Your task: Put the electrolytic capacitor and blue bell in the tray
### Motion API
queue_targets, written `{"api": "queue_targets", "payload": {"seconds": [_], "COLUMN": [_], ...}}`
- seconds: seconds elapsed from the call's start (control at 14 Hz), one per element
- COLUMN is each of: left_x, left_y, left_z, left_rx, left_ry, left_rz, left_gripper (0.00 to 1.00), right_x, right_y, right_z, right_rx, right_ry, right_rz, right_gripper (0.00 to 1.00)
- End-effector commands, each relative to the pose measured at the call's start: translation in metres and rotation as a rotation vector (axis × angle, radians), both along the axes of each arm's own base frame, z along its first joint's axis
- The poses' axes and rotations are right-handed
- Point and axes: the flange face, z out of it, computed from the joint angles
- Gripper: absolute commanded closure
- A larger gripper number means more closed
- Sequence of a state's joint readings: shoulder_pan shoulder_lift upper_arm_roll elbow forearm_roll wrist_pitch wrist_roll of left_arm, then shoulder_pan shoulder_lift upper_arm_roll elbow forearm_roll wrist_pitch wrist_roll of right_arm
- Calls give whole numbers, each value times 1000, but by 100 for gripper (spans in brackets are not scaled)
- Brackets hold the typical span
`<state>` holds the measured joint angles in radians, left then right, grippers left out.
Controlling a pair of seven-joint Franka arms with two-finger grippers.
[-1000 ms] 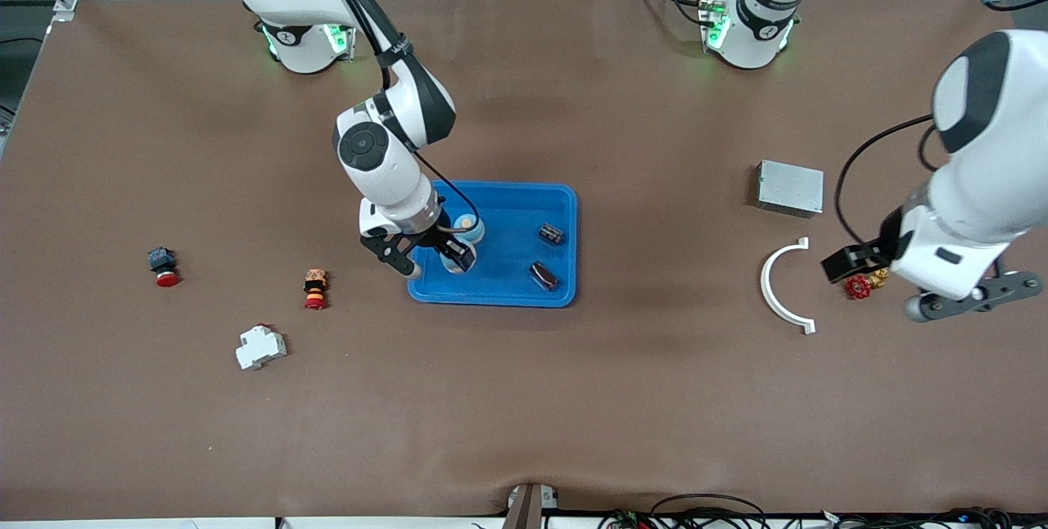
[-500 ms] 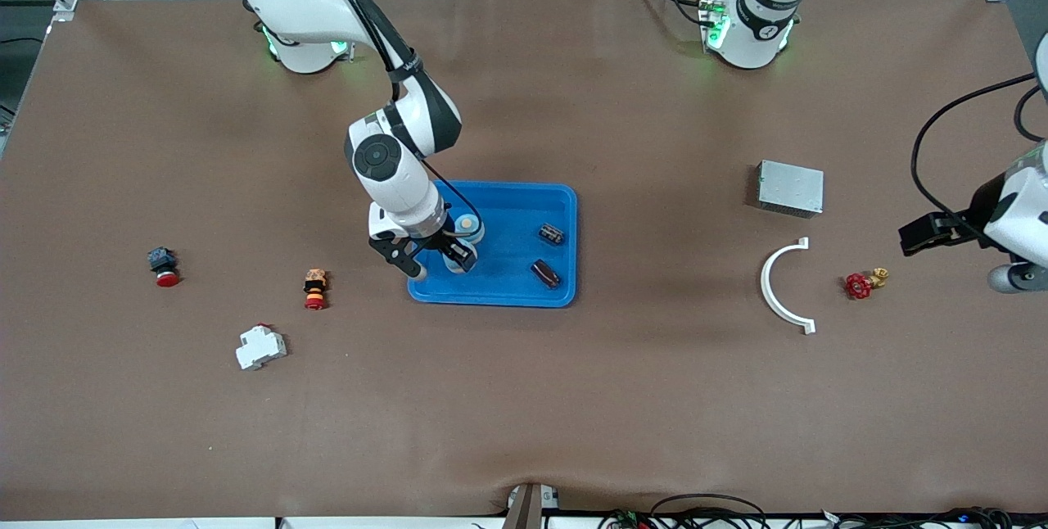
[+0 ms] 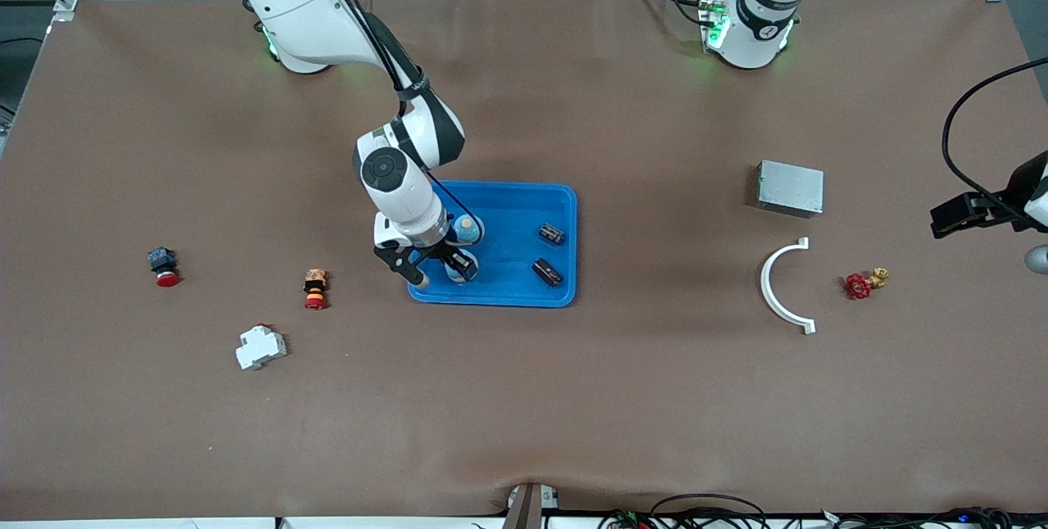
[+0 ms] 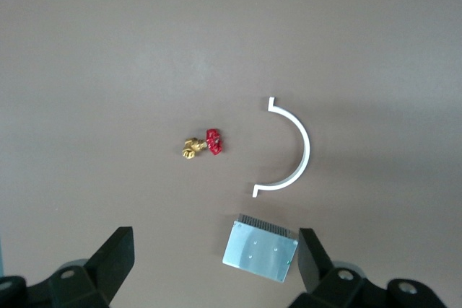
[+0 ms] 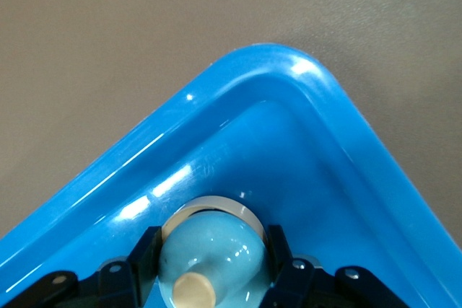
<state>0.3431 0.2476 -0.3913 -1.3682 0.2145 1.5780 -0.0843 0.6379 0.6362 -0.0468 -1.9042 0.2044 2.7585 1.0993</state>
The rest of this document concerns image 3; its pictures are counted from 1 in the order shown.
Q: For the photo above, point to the blue desk bell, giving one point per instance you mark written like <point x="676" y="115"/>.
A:
<point x="450" y="273"/>
<point x="468" y="228"/>

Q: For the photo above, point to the black electrolytic capacitor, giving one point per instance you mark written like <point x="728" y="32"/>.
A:
<point x="547" y="272"/>
<point x="552" y="234"/>

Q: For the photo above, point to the blue plastic tray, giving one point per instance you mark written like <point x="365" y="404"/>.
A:
<point x="516" y="210"/>

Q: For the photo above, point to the red button orange base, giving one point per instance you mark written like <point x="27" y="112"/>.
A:
<point x="315" y="289"/>

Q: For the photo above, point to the red handwheel brass valve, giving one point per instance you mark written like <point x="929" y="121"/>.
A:
<point x="860" y="286"/>

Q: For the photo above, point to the silver metal box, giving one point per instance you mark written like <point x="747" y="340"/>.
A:
<point x="790" y="187"/>

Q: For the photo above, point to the white circuit breaker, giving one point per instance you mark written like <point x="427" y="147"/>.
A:
<point x="260" y="346"/>

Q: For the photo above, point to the red button blue base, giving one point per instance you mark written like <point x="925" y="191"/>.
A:
<point x="164" y="265"/>

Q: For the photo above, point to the white curved bracket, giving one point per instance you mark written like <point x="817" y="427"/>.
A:
<point x="768" y="291"/>

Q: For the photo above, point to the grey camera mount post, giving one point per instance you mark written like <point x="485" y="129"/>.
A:
<point x="530" y="506"/>

